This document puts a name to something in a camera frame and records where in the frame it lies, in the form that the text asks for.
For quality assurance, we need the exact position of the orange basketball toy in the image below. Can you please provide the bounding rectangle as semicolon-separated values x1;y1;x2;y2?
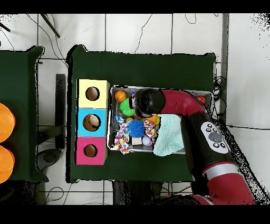
114;90;128;103

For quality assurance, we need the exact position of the colourful polka dot cloth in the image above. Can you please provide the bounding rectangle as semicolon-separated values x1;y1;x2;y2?
113;126;132;155

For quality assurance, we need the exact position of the clear mesh bin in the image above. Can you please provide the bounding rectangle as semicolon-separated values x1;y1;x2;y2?
107;86;213;155

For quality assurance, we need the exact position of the wooden box with three holes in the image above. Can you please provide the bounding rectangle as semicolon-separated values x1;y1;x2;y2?
75;78;111;166

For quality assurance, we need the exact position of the green spiky ball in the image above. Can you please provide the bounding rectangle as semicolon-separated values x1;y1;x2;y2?
120;98;137;117

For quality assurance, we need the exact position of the blue spiky ball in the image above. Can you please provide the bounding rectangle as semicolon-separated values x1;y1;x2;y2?
127;119;146;138

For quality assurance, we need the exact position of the mint green waffle cloth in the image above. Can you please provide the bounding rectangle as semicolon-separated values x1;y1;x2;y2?
152;114;186;157

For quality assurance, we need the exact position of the dark green table cloth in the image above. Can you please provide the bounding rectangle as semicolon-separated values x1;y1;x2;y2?
66;44;217;183

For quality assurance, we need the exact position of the small orange ball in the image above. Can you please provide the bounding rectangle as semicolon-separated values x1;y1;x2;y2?
196;95;207;106

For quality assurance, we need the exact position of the black upright panel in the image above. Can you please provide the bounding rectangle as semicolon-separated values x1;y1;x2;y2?
55;73;66;150

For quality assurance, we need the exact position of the grey floor stand base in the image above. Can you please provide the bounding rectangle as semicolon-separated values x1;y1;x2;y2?
37;126;63;172

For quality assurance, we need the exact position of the dark green covered side table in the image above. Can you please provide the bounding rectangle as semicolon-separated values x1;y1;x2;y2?
0;45;45;182

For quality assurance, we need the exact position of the black rod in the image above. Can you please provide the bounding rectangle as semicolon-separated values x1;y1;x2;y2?
40;14;61;39
0;22;11;33

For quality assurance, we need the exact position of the orange round bowl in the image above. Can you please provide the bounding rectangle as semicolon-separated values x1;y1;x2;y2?
0;145;15;184
0;103;16;143

